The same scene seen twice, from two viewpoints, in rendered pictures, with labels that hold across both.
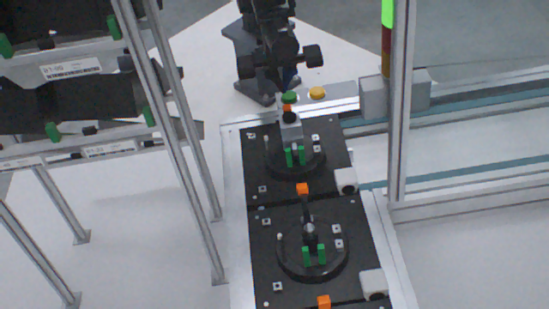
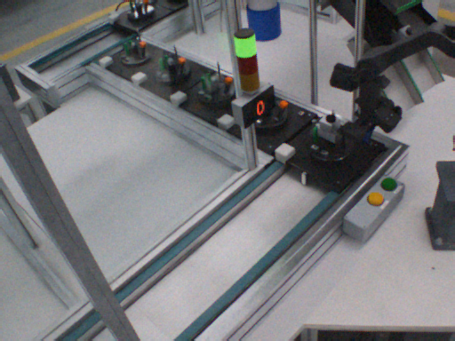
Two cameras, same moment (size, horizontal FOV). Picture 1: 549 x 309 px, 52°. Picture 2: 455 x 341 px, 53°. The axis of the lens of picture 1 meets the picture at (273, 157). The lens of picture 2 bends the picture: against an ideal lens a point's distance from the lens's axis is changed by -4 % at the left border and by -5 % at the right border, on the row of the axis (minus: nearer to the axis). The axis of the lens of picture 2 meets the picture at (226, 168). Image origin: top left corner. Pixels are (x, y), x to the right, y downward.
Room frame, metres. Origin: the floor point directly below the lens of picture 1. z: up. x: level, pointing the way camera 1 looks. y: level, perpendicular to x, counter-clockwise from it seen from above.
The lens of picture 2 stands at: (1.48, -0.97, 1.95)
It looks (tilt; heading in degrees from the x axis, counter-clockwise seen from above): 43 degrees down; 140
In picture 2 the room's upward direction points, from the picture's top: 10 degrees counter-clockwise
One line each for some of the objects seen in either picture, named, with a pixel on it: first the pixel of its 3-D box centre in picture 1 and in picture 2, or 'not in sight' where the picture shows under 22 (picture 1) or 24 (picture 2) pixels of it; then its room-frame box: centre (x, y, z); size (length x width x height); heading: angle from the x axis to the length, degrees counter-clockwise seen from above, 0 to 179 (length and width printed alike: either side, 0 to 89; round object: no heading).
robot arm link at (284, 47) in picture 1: (278, 20); (355, 73); (0.95, -0.06, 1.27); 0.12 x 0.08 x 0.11; 6
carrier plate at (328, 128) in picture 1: (295, 159); (330, 151); (0.87, -0.05, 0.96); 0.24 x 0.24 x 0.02; 89
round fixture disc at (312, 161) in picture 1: (294, 154); (330, 146); (0.87, -0.05, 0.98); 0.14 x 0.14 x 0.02
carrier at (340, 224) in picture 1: (310, 237); (266, 108); (0.62, -0.04, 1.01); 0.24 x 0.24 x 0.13; 89
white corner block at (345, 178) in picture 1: (346, 181); (284, 154); (0.77, -0.14, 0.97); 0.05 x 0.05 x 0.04; 89
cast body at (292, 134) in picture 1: (291, 130); (327, 125); (0.86, -0.05, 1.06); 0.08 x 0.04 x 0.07; 179
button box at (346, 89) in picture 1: (317, 102); (374, 207); (1.09, -0.14, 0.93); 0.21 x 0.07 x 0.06; 89
